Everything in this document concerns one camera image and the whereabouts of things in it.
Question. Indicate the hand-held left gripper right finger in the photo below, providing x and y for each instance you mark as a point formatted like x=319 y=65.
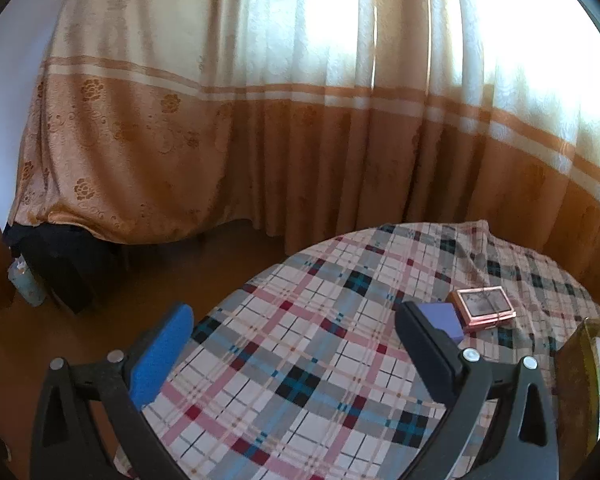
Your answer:
x=420 y=355

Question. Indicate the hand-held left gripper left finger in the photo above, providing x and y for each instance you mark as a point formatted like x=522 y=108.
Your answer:
x=165 y=350

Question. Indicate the cardboard box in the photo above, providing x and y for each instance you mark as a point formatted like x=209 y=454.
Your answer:
x=575 y=385

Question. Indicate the pink framed case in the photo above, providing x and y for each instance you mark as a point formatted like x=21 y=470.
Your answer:
x=482 y=305

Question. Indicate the plaid tablecloth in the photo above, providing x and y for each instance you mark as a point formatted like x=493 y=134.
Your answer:
x=305 y=335

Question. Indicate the clear plastic bag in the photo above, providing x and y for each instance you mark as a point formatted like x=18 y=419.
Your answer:
x=27 y=282

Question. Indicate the orange and cream curtain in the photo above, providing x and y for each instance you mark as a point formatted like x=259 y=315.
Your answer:
x=280 y=135

